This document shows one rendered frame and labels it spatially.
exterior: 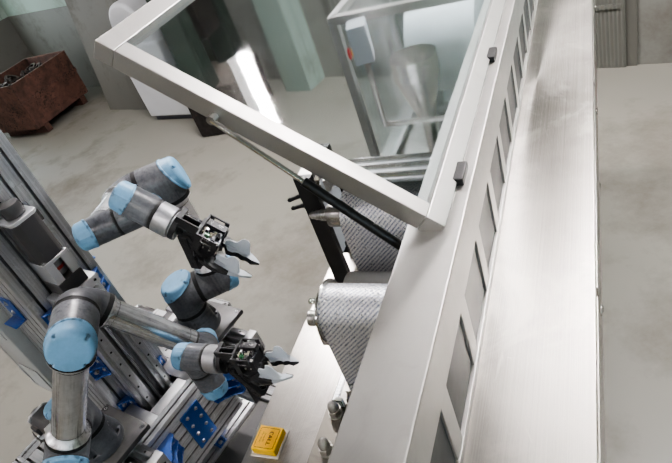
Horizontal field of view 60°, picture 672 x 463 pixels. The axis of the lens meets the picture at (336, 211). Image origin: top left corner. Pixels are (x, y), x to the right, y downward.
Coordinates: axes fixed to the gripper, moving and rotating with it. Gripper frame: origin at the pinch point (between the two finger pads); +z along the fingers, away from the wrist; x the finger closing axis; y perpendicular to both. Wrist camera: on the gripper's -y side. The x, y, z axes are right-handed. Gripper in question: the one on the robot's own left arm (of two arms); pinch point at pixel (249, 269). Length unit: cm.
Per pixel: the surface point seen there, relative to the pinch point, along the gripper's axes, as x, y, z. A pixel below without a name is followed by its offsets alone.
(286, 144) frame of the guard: -21, 58, -1
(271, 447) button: -19.1, -37.2, 25.6
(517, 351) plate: -24, 46, 44
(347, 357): -7.1, -3.1, 29.6
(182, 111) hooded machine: 359, -298, -160
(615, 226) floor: 172, -54, 148
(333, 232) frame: 27.1, -4.1, 14.4
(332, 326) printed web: -6.9, 4.8, 22.5
